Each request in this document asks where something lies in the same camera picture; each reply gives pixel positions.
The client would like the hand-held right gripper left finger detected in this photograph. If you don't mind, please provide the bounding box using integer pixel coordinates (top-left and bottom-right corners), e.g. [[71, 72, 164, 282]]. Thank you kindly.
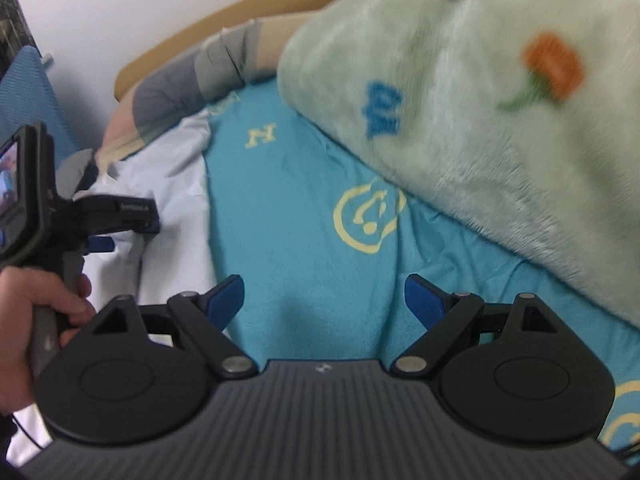
[[92, 275, 258, 380]]

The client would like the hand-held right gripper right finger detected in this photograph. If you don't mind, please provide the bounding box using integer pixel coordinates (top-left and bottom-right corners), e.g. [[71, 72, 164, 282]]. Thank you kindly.
[[391, 274, 557, 377]]

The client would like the white garment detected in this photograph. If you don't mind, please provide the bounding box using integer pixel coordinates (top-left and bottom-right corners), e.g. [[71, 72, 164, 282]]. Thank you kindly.
[[7, 110, 226, 466]]

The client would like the person's left hand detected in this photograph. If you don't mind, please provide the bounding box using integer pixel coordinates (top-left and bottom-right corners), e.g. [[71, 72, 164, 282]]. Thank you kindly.
[[0, 266, 96, 413]]

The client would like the grey seat cushion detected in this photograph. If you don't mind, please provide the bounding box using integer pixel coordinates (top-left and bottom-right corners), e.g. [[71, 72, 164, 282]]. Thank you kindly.
[[54, 149, 98, 193]]

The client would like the teal printed bed sheet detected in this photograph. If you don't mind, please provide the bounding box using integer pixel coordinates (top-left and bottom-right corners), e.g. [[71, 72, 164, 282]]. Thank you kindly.
[[202, 77, 640, 466]]

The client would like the blue covered chair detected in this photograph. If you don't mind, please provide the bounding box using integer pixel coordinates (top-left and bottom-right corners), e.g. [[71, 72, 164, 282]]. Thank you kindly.
[[0, 45, 77, 162]]

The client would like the checked pillow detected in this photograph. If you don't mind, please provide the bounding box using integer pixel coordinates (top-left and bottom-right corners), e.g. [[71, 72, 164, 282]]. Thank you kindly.
[[97, 15, 313, 171]]

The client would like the green fleece printed blanket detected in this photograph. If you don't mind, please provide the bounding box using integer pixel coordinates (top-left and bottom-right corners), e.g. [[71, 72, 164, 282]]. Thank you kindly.
[[277, 0, 640, 326]]

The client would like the dark window grille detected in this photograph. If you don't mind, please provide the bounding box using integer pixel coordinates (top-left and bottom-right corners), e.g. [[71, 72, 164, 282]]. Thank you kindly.
[[0, 0, 36, 77]]

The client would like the tan padded headboard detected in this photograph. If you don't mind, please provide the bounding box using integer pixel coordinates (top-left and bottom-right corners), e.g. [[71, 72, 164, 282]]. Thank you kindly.
[[114, 0, 362, 103]]

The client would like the black cable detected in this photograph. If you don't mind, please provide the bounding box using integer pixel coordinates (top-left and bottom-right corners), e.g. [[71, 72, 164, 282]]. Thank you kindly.
[[10, 410, 48, 451]]

